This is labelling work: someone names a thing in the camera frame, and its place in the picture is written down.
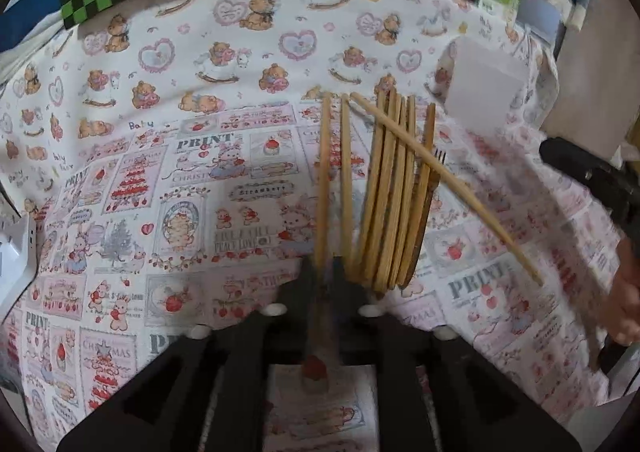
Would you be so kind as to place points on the printed bear tablecloth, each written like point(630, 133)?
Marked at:
point(168, 154)

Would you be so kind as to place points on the diagonal wooden chopstick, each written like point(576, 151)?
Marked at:
point(456, 185)

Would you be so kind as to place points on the right hand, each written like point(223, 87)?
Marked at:
point(620, 311)

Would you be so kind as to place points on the translucent plastic cup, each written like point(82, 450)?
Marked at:
point(484, 83)

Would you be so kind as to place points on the wooden chopstick in bundle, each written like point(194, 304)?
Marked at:
point(362, 255)

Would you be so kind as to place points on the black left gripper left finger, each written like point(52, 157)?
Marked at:
point(206, 393)

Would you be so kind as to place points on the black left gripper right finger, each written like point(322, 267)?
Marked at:
point(434, 391)

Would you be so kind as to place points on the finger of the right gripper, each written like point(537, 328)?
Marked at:
point(611, 187)

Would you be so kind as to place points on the white desk lamp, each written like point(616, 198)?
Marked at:
point(18, 255)

